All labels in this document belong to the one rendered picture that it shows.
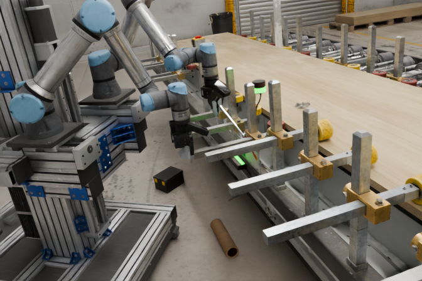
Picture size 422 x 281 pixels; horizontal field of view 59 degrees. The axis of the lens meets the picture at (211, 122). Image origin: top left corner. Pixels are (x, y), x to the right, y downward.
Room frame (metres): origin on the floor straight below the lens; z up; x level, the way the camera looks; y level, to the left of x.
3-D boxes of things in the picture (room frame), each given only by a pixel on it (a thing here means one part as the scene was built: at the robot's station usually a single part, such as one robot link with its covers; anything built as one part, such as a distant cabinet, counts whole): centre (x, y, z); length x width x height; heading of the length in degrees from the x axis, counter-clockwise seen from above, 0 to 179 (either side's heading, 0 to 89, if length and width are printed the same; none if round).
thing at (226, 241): (1.91, 0.01, 0.04); 0.30 x 0.08 x 0.08; 16
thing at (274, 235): (0.83, -0.34, 0.95); 0.50 x 0.04 x 0.04; 106
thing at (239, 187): (1.07, -0.27, 0.95); 0.50 x 0.04 x 0.04; 106
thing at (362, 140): (0.88, -0.39, 0.91); 0.03 x 0.03 x 0.48; 16
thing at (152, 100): (1.47, 0.22, 1.12); 0.11 x 0.11 x 0.08; 13
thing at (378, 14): (9.14, -4.57, 0.23); 2.41 x 0.77 x 0.17; 103
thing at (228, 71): (1.84, -0.12, 0.89); 0.03 x 0.03 x 0.48; 16
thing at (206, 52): (1.78, -0.02, 1.22); 0.09 x 0.08 x 0.11; 60
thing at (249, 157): (1.63, -0.16, 0.75); 0.26 x 0.01 x 0.10; 16
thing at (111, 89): (1.94, 0.53, 1.09); 0.15 x 0.15 x 0.10
